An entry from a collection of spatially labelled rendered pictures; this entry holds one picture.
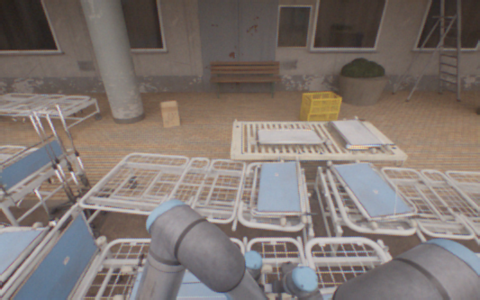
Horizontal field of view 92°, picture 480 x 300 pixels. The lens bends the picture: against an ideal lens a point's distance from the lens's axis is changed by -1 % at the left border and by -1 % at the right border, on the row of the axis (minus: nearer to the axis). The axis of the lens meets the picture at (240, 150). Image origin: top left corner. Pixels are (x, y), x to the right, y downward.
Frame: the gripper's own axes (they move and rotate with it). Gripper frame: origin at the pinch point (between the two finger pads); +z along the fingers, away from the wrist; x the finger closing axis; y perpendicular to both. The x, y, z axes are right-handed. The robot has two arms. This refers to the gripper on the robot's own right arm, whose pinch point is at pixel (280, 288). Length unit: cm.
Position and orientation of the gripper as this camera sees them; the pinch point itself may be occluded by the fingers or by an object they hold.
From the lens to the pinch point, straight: 134.4
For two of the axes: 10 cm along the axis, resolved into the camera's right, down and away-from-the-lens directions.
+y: 0.9, 8.0, -5.9
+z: -1.6, 6.0, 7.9
